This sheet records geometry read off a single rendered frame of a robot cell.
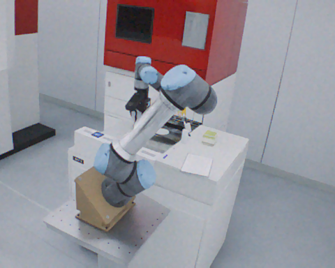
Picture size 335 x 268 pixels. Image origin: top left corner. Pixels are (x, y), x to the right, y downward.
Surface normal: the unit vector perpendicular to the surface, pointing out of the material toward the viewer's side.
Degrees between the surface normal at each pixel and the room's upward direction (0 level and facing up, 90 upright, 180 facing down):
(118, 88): 90
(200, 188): 90
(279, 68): 90
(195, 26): 90
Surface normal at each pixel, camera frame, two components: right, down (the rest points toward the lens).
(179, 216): -0.45, 0.31
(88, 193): 0.71, -0.47
